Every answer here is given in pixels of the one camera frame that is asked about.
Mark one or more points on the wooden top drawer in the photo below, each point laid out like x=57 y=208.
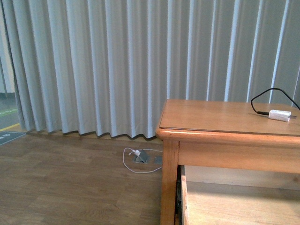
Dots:
x=219 y=196

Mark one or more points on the open metal floor socket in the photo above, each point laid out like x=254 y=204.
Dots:
x=141 y=157

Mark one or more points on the closed metal floor plate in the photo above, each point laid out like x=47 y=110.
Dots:
x=158 y=160

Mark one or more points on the grey pleated curtain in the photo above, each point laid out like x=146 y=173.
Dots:
x=108 y=66

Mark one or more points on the wooden nightstand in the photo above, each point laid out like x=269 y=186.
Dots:
x=221 y=134

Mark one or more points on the white power adapter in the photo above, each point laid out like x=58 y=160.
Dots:
x=280 y=115

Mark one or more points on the dark floor sign mat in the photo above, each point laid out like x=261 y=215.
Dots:
x=7 y=136

